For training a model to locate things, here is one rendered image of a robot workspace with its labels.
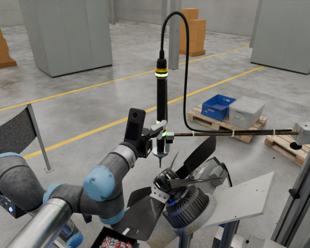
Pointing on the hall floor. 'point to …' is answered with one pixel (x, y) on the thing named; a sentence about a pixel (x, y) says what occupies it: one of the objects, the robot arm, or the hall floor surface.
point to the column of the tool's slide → (298, 203)
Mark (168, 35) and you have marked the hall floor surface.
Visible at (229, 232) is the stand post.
